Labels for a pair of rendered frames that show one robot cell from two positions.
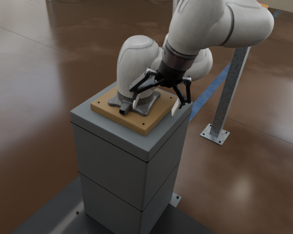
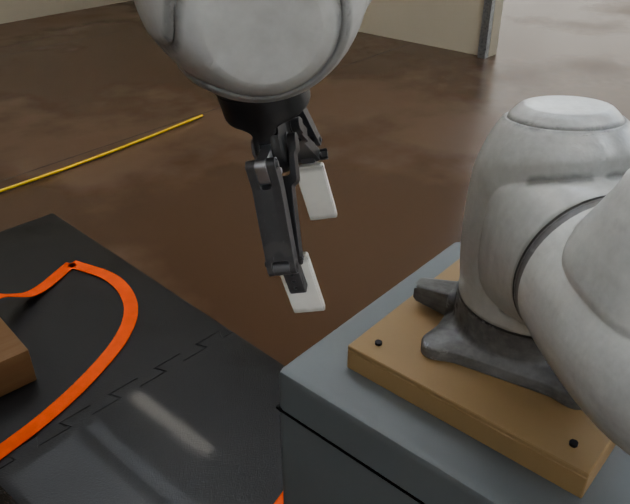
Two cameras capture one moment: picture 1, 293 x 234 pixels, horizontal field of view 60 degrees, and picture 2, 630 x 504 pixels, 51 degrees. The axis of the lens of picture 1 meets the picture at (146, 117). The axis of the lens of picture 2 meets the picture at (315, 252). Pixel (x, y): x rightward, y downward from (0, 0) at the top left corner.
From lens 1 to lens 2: 1.01 m
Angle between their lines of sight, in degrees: 79
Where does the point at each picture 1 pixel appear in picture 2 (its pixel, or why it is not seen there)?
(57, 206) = not seen: hidden behind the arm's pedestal
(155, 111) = (455, 379)
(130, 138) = (341, 337)
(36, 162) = not seen: hidden behind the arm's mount
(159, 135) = (348, 402)
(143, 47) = (515, 118)
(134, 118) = (409, 326)
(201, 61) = (626, 341)
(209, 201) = not seen: outside the picture
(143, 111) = (434, 336)
